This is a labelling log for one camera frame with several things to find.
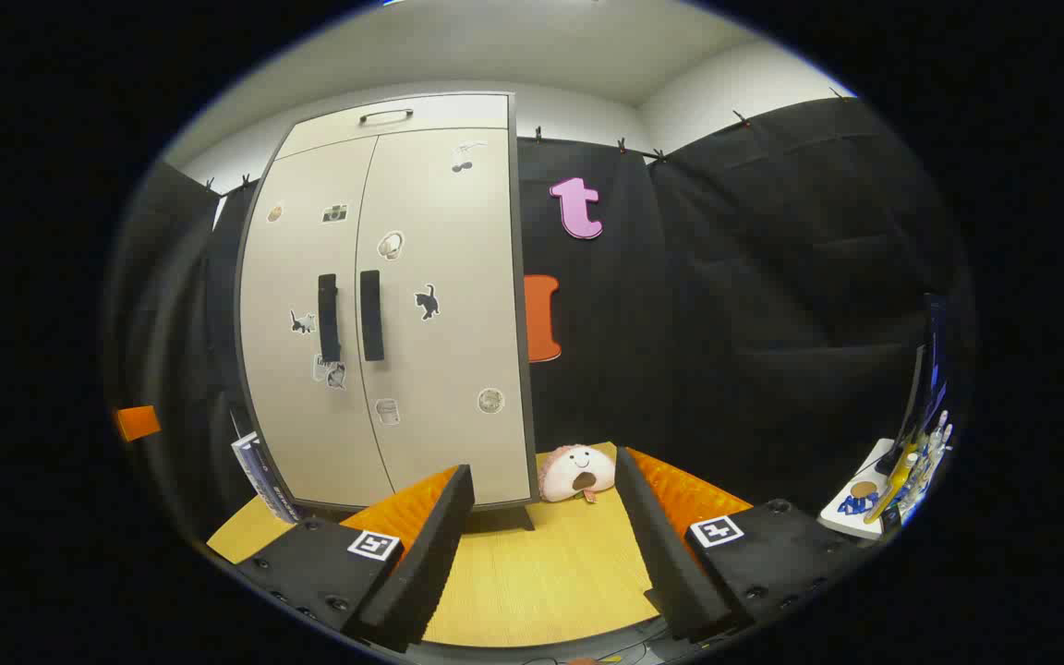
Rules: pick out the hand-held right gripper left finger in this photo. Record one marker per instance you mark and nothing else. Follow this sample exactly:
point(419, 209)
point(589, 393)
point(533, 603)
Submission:
point(421, 563)

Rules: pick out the camera sticker shoe cabinet door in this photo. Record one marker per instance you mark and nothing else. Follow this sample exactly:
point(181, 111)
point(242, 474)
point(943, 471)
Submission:
point(296, 268)

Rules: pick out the black backdrop cloth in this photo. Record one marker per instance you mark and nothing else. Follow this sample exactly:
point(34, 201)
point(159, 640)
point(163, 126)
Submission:
point(726, 323)

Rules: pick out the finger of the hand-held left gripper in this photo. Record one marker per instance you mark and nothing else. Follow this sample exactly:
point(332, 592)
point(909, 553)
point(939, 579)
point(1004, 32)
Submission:
point(138, 423)

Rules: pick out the black computer monitor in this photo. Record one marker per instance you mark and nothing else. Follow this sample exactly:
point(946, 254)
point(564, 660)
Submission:
point(922, 388)

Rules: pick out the group of clear bottles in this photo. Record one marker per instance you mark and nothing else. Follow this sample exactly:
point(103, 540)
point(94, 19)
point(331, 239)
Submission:
point(934, 453)

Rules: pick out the yellow tool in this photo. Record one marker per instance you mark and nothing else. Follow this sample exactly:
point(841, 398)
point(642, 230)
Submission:
point(892, 485)

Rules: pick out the beige double-door shoe cabinet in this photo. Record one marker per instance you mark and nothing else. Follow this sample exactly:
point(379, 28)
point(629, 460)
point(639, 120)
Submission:
point(519, 277)

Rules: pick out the grey-blue book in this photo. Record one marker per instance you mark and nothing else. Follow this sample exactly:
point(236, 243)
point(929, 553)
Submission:
point(275, 489)

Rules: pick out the brown round disc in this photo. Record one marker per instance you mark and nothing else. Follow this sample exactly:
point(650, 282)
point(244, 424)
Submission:
point(864, 489)

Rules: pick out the pink white plush toy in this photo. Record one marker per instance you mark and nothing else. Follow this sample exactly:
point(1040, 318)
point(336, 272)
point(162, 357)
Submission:
point(578, 471)

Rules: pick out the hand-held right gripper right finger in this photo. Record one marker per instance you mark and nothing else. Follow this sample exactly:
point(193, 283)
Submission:
point(666, 554)

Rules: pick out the headphone sticker shoe cabinet door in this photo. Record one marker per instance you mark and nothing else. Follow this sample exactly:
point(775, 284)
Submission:
point(458, 323)

